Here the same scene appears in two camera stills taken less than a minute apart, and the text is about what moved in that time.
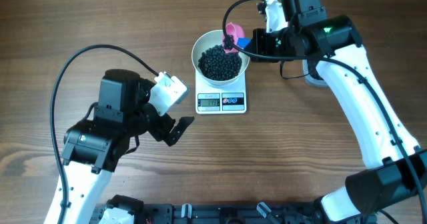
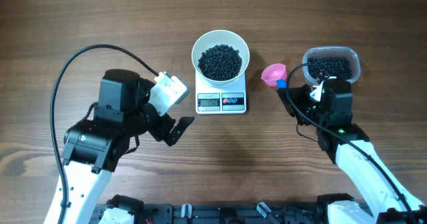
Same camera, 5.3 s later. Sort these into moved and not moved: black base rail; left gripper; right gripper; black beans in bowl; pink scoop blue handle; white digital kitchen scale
Moved: pink scoop blue handle; right gripper
Not moved: black base rail; left gripper; black beans in bowl; white digital kitchen scale
